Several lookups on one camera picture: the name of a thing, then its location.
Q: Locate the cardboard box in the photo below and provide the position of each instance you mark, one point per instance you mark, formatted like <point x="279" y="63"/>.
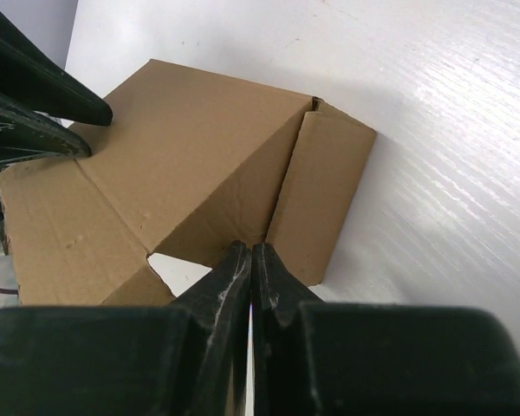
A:
<point x="192" y="162"/>

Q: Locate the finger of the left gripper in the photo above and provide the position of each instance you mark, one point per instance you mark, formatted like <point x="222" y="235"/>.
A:
<point x="28" y="76"/>
<point x="25" y="135"/>

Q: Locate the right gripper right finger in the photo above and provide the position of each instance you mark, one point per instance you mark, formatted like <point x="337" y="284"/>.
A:
<point x="327" y="358"/>

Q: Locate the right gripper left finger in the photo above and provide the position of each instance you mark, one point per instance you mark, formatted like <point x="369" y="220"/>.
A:
<point x="186" y="358"/>

